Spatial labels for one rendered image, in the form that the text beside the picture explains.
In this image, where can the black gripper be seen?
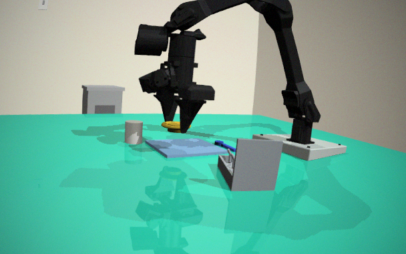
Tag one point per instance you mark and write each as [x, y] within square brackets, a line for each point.
[191, 97]

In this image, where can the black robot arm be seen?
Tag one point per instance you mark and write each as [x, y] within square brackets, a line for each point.
[153, 40]

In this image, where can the gold round plate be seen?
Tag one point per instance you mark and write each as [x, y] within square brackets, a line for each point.
[172, 126]

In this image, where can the light blue flat mat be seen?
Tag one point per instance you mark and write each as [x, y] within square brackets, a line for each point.
[185, 147]

